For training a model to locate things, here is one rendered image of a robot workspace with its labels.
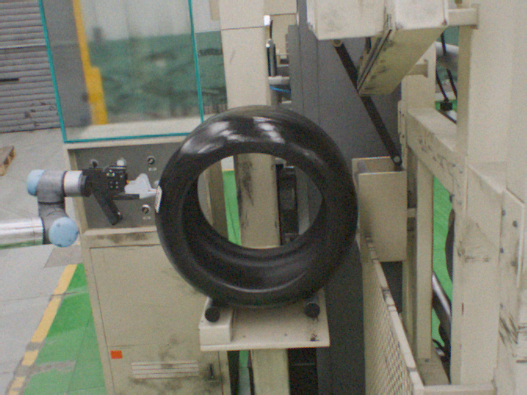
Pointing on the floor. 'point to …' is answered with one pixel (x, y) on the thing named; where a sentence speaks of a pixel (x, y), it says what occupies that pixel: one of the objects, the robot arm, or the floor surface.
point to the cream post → (253, 161)
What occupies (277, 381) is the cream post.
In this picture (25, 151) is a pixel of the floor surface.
